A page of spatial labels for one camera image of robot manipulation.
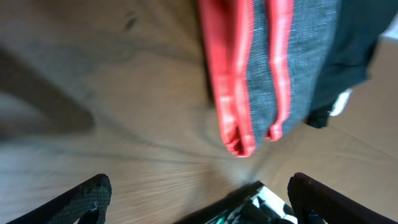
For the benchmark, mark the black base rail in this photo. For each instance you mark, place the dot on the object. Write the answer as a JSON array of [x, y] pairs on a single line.
[[251, 203]]

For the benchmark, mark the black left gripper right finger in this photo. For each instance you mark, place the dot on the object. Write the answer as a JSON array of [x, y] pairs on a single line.
[[314, 202]]

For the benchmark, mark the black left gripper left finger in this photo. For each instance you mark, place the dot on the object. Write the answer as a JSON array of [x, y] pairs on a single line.
[[85, 203]]

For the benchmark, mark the black and white garment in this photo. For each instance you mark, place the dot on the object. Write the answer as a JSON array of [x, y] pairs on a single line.
[[340, 102]]

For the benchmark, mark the black pants with red waistband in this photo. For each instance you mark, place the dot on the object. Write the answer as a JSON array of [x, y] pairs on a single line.
[[271, 64]]

